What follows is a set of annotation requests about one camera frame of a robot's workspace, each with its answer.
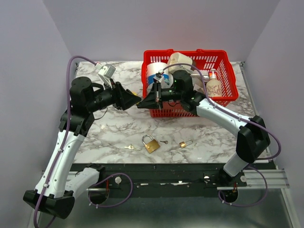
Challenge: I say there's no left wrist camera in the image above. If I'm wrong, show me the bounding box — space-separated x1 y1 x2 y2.
95 62 116 88

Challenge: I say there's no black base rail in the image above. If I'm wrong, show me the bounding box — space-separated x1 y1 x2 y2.
73 163 247 198

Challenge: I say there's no small brass padlock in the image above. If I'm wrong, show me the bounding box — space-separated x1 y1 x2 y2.
179 140 193 148

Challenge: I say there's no white blue paper roll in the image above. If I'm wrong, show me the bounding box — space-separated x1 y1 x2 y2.
147 62 173 92

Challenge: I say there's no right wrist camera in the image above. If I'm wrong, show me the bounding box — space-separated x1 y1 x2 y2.
153 69 166 83

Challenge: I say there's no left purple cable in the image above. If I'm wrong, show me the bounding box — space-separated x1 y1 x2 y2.
33 55 102 228

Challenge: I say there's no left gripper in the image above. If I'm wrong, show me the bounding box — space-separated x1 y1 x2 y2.
87 78 142 113

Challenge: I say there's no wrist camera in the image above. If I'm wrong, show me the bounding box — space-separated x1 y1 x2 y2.
153 69 166 83
95 62 116 88

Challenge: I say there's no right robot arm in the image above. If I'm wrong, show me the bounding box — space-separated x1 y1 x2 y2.
137 70 270 186

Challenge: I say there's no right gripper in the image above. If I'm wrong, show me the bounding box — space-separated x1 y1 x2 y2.
137 82 183 111

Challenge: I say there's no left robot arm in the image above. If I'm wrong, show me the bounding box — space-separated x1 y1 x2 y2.
23 76 141 219

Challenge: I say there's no beige wrapped paper roll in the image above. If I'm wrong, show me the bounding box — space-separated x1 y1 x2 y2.
167 52 196 74

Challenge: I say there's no silver can top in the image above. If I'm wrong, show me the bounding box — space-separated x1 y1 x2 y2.
203 75 209 82

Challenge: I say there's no cream pump bottle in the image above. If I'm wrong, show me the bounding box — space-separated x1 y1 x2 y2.
206 69 222 97

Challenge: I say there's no purple cable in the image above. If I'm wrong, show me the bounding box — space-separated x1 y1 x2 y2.
161 63 282 160
33 55 102 228

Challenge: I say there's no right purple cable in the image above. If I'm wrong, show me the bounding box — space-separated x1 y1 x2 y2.
161 63 282 160

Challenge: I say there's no red plastic basket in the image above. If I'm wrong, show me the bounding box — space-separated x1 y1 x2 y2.
138 49 238 117

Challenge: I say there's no large brass padlock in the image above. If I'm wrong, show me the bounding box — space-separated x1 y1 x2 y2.
142 134 160 154

